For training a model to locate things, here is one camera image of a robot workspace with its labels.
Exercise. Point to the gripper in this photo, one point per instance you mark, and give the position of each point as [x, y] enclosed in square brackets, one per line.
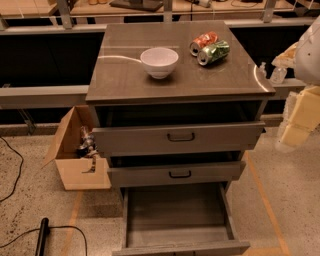
[309, 56]

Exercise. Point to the green soda can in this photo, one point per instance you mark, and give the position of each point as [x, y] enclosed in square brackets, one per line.
[213, 52]

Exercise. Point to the red coke can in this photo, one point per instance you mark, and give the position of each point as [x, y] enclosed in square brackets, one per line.
[202, 41]

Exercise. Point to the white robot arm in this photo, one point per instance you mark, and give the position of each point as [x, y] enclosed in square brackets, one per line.
[307, 61]

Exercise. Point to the grey top drawer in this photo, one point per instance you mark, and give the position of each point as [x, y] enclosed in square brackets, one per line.
[177, 139]

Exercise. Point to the grey drawer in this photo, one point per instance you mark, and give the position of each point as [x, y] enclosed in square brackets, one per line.
[179, 220]
[177, 139]
[176, 174]

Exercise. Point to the grey drawer cabinet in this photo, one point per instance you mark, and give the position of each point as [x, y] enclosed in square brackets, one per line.
[122, 94]

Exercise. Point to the grey bottom drawer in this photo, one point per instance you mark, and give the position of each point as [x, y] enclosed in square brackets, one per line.
[179, 220]

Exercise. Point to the grey middle drawer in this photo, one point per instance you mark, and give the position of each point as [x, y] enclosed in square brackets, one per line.
[176, 174]

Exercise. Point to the clear sanitizer bottle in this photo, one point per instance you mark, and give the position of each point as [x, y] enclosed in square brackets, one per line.
[278, 75]

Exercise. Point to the small clear pump bottle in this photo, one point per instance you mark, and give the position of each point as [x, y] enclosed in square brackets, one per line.
[262, 68]

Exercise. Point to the white ceramic bowl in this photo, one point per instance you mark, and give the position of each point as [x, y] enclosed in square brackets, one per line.
[159, 62]

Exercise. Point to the black tray on desk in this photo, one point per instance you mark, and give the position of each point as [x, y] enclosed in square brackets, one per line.
[141, 5]

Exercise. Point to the crumpled wrappers in box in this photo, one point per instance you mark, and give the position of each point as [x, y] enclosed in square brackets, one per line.
[87, 148]

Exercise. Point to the cardboard box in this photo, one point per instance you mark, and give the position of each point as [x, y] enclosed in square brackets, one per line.
[76, 173]

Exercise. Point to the black cylindrical plug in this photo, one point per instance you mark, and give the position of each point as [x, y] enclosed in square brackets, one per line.
[42, 236]

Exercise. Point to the metal railing frame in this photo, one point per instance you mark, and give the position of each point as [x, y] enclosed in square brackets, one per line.
[22, 38]

